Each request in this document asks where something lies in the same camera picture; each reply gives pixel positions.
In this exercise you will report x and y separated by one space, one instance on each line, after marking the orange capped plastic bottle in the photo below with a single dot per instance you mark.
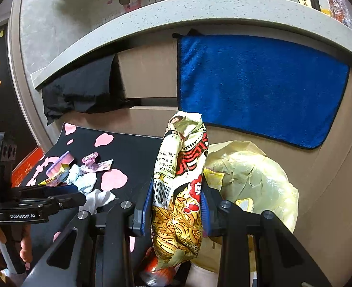
339 3

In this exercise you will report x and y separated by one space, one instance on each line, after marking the gold noodle packet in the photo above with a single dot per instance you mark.
176 215

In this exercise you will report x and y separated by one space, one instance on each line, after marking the purple patterned packet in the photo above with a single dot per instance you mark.
96 164

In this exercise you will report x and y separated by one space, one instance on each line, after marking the black cloth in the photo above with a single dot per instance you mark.
80 86

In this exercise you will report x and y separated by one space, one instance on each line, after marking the white trash bin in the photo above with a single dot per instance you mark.
203 276

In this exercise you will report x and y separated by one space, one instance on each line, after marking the small yellow packet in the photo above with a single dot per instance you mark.
55 180

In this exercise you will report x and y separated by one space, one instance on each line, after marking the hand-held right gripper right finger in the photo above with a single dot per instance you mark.
207 215

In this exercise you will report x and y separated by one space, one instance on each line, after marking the small yellow wrapper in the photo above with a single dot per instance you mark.
213 178

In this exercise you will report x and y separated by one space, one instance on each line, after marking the light blue crumpled tissue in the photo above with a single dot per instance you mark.
83 179

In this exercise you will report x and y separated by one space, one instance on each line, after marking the white tissue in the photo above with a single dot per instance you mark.
101 198

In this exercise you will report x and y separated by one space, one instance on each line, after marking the black tablecloth with pink prints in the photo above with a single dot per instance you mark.
128 155

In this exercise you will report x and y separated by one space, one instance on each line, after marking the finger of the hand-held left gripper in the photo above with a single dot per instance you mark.
59 189
71 201

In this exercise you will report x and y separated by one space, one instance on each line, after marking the blue towel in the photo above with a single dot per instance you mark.
253 86

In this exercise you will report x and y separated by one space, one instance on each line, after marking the small orange lidded jar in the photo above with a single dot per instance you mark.
326 12

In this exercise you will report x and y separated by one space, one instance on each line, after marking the black door with magnets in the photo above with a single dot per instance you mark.
2 110

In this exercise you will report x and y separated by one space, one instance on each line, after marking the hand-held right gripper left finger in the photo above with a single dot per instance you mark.
147 206

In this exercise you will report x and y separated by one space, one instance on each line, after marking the yellow plastic bin bag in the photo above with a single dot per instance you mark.
253 173

